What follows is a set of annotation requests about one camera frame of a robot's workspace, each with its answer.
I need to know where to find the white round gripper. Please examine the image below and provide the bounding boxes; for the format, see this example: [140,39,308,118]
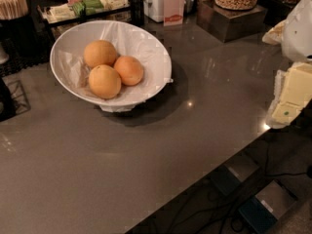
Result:
[262,0,312,129]

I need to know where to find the orange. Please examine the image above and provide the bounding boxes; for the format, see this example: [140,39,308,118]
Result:
[84,40,117,68]
[89,64,122,99]
[114,56,144,86]

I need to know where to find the white paper bowl liner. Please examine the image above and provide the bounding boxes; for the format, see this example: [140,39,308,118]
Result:
[57,20,175,113]

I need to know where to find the white bowl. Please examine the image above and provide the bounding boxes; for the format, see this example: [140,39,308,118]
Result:
[49,19,173,113]

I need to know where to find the dark metal box stand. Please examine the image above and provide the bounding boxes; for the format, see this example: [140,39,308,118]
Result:
[197,0,266,43]

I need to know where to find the small white card sign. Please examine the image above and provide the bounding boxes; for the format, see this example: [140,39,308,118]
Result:
[164,0,184,26]

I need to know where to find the far blue floor box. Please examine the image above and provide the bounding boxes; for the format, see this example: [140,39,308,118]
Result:
[210,154,259,196]

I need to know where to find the blue floor box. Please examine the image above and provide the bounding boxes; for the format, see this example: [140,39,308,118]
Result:
[238,180,297,234]
[210,154,259,196]

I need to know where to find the near blue floor box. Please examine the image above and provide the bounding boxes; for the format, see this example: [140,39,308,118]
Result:
[238,180,297,234]

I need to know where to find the black tea bag rack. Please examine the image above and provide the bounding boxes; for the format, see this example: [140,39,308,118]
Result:
[37,0,144,41]

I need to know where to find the green tea bag packets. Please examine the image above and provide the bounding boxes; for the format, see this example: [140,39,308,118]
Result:
[72,0,104,17]

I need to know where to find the white tea bag packets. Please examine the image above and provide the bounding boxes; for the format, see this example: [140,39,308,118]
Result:
[47,4,76,22]

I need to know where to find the black floor cables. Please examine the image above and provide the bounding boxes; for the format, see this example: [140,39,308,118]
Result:
[152,139,312,234]

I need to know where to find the black wire rack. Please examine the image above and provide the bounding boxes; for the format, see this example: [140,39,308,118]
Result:
[0,78,31,122]

